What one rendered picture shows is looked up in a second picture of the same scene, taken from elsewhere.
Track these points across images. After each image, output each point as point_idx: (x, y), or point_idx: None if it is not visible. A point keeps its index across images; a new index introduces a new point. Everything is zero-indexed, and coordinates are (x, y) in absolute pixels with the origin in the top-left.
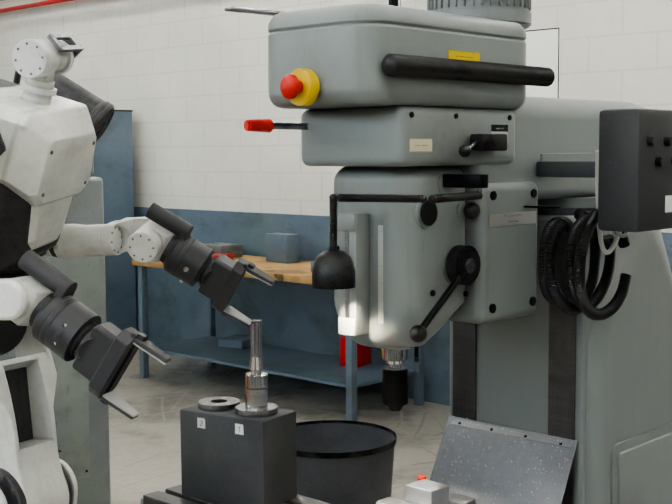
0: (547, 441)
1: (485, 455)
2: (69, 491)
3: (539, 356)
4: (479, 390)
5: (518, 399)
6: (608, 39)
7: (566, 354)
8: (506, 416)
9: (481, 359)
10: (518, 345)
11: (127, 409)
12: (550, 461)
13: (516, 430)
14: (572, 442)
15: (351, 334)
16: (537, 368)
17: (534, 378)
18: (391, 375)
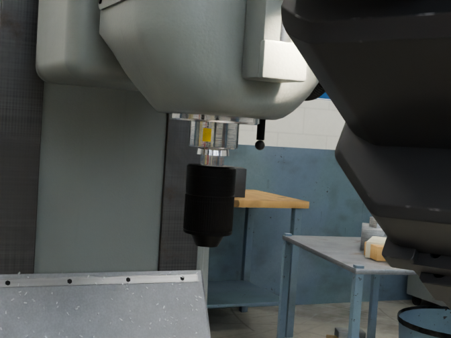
0: (162, 279)
1: (73, 321)
2: None
3: (148, 163)
4: (41, 225)
5: (111, 229)
6: None
7: (192, 157)
8: (89, 257)
9: (47, 177)
10: (115, 150)
11: None
12: (176, 305)
13: (110, 274)
14: (196, 273)
15: (298, 78)
16: (144, 181)
17: (139, 196)
18: (229, 176)
